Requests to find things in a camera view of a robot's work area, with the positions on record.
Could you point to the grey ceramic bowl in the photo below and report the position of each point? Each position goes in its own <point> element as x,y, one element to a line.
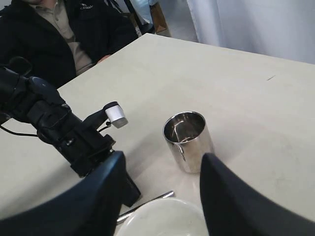
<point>165,217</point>

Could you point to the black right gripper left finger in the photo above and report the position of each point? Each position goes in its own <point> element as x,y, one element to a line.
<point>90,208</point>

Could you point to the white curtain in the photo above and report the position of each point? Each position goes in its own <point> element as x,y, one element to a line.
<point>278,28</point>

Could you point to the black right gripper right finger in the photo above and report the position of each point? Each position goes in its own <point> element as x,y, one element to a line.
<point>232,208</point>

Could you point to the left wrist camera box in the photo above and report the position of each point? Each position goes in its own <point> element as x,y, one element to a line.
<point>115,114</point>

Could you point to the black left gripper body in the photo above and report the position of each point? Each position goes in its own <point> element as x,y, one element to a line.
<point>78,141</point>

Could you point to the seated person torso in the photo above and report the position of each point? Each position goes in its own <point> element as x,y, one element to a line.
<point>62,39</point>

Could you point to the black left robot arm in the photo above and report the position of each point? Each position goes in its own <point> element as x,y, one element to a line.
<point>33,100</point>

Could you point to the person hand at table edge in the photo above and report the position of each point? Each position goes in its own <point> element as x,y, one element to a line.
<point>103,58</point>

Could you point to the stainless steel cup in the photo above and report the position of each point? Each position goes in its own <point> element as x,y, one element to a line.
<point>188,138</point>

